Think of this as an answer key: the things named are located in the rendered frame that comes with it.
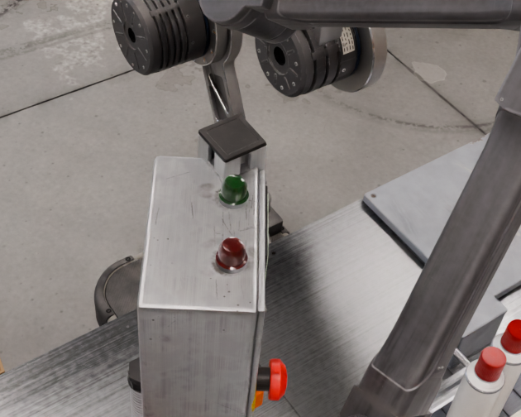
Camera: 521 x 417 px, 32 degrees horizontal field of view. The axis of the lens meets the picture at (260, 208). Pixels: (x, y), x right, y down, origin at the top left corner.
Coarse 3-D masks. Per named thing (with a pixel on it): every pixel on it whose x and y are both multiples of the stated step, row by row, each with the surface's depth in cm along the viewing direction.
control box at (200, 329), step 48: (192, 192) 79; (192, 240) 76; (144, 288) 72; (192, 288) 72; (240, 288) 73; (144, 336) 74; (192, 336) 73; (240, 336) 73; (144, 384) 79; (192, 384) 79; (240, 384) 79
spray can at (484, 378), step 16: (496, 352) 118; (480, 368) 118; (496, 368) 116; (464, 384) 121; (480, 384) 119; (496, 384) 119; (464, 400) 122; (480, 400) 120; (448, 416) 128; (464, 416) 124; (480, 416) 123
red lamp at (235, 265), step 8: (224, 240) 73; (232, 240) 73; (240, 240) 73; (224, 248) 72; (232, 248) 72; (240, 248) 73; (216, 256) 74; (224, 256) 73; (232, 256) 72; (240, 256) 73; (216, 264) 74; (224, 264) 73; (232, 264) 73; (240, 264) 73; (232, 272) 73
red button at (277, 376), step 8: (272, 360) 84; (280, 360) 84; (264, 368) 84; (272, 368) 83; (280, 368) 83; (264, 376) 84; (272, 376) 83; (280, 376) 83; (256, 384) 84; (264, 384) 84; (272, 384) 83; (280, 384) 83; (272, 392) 83; (280, 392) 83
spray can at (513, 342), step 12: (516, 324) 121; (504, 336) 121; (516, 336) 119; (504, 348) 122; (516, 348) 121; (516, 360) 122; (504, 372) 124; (516, 372) 124; (504, 384) 126; (504, 396) 128; (492, 408) 130
